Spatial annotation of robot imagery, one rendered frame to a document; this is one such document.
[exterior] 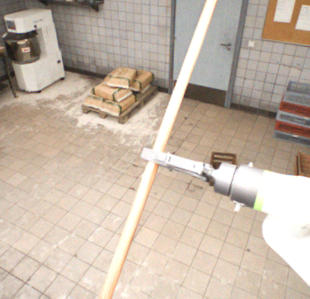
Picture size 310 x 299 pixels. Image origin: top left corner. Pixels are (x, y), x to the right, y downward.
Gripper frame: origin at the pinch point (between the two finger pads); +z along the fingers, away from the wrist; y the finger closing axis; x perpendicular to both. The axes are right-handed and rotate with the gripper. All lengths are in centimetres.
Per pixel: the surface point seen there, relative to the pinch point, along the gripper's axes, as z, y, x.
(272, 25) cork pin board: 20, 306, 259
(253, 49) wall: 39, 334, 237
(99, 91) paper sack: 240, 302, 110
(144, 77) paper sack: 199, 349, 166
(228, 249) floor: -12, 231, -36
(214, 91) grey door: 89, 389, 184
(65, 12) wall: 392, 319, 253
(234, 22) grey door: 72, 306, 258
